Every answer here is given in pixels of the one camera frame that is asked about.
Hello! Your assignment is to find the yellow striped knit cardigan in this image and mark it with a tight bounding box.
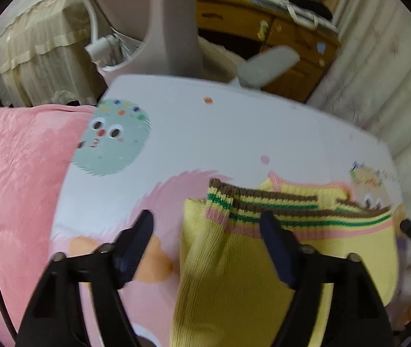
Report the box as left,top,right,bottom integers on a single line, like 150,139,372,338
170,174,399,346

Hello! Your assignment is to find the cartoon print bed sheet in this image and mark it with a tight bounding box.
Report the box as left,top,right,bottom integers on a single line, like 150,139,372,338
51,75,402,346

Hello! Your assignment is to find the pink quilted blanket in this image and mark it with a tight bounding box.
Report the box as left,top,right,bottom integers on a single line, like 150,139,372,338
0,105,94,327

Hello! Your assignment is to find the white leaf print curtain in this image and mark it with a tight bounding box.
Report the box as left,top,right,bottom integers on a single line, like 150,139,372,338
306,0,411,196

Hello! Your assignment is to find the cream lace covered furniture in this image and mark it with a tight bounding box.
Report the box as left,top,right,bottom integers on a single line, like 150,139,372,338
0,0,107,107

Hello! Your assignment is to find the beige cloth on chair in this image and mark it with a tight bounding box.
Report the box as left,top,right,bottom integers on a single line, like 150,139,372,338
199,37,245,83

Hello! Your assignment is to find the white ergonomic office chair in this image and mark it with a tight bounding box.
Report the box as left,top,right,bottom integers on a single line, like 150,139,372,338
83,0,300,89

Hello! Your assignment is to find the white tote bag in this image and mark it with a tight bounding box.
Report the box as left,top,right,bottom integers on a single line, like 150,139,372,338
259,0,339,34

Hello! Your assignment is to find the black cap on desk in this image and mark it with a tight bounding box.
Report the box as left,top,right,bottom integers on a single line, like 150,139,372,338
289,0,333,21

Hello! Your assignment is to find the wooden desk with drawers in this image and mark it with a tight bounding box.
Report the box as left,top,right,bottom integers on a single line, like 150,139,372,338
196,0,340,103

